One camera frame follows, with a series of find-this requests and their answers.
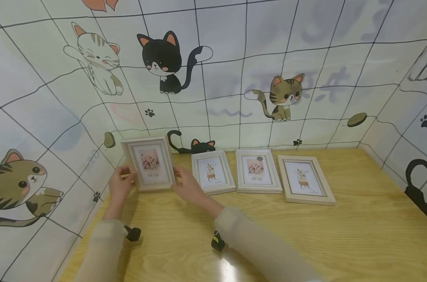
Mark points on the person's left hand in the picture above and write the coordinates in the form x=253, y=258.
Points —
x=119, y=188

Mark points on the person's right hand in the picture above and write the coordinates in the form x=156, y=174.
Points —
x=190, y=188

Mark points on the person's right thumb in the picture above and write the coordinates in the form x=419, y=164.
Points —
x=178, y=184

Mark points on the person's right fingers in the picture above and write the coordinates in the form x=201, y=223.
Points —
x=180, y=172

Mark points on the person's left thumb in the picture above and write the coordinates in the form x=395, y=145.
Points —
x=130, y=176

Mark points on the person's left fingers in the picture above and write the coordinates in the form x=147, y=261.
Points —
x=123, y=170

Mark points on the white frame with flower picture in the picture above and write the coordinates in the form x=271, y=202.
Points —
x=257, y=170
x=149, y=163

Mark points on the person's left forearm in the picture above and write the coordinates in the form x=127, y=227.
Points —
x=102, y=246

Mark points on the person's right forearm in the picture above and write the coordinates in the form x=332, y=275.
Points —
x=259, y=246

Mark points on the black wrist band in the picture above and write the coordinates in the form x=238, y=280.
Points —
x=218, y=241
x=132, y=233

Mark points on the white frame with plant picture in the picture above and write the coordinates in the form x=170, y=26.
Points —
x=212, y=172

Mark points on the beige frame with plant picture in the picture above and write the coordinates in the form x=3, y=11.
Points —
x=305, y=179

